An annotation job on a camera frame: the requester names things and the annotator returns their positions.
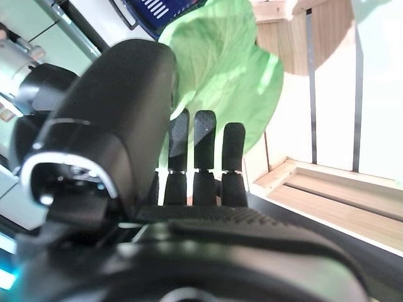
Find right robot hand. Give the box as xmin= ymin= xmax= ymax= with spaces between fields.
xmin=9 ymin=62 xmax=81 ymax=167

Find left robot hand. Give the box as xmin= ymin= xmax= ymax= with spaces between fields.
xmin=12 ymin=39 xmax=369 ymax=302

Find green white napa cabbage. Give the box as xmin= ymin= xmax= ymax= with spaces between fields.
xmin=156 ymin=0 xmax=285 ymax=177
xmin=351 ymin=0 xmax=403 ymax=31

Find blue plastic shopping basket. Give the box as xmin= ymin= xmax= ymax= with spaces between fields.
xmin=108 ymin=0 xmax=208 ymax=40

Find wooden slat crate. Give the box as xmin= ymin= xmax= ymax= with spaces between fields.
xmin=244 ymin=0 xmax=403 ymax=252

